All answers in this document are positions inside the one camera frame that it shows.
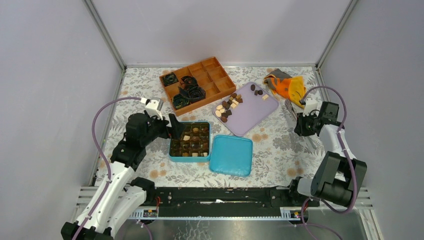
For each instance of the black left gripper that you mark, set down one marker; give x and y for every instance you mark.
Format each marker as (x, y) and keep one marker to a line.
(164, 124)

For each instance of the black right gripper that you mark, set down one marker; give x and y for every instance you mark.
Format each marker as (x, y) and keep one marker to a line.
(299, 129)

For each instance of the teal chocolate box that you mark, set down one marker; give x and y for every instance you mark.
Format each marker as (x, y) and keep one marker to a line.
(194, 144)

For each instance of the metal serving tongs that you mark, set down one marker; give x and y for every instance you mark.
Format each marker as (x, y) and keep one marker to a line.
(288, 104)

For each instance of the teal box lid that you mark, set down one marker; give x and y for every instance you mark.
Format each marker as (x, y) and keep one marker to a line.
(231, 155)

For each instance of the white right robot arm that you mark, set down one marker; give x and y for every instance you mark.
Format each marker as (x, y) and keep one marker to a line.
(339, 177)

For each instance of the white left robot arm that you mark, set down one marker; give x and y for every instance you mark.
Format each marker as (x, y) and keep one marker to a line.
(119, 193)

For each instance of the rolled dark green tie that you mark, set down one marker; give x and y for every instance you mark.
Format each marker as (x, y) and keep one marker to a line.
(179, 101)

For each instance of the rolled dark patterned tie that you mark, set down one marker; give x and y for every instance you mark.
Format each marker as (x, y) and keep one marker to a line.
(193, 93)

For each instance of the wooden compartment tray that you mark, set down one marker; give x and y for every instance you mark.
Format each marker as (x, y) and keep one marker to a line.
(210, 75)

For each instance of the pile of assorted chocolates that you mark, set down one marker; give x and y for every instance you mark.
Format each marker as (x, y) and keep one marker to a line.
(224, 109)

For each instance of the rolled dark floral tie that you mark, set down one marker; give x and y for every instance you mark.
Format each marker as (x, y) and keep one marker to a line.
(169, 79)

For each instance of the orange grey cloth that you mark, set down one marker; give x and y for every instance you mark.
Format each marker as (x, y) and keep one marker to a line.
(289, 87)

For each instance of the lavender plastic tray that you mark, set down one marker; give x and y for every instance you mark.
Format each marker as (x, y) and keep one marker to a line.
(257, 104)

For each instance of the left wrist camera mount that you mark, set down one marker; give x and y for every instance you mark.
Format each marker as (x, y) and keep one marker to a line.
(153, 106)

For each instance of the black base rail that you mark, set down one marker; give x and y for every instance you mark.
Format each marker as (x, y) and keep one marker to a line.
(227, 202)

